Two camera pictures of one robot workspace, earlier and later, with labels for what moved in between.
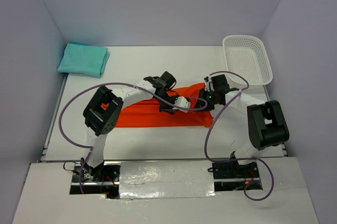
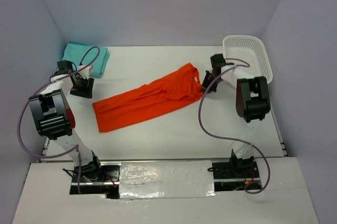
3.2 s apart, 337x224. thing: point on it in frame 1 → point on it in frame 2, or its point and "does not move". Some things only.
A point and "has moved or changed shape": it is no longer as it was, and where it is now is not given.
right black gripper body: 210,97 → 214,87
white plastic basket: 245,56 does not move
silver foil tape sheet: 166,179 does not move
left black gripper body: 170,99 → 80,89
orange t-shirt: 146,113 has moved or changed shape
